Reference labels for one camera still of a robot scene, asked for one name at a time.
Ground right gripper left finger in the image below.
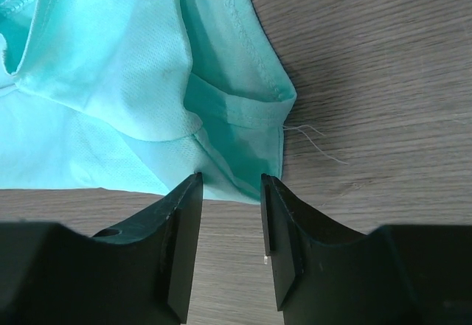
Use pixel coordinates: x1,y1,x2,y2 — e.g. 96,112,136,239
1,173,203,324

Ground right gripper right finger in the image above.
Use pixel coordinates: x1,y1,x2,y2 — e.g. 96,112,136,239
261,175,471,324

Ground teal t shirt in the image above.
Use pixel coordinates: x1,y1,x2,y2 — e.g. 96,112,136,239
1,0,296,204

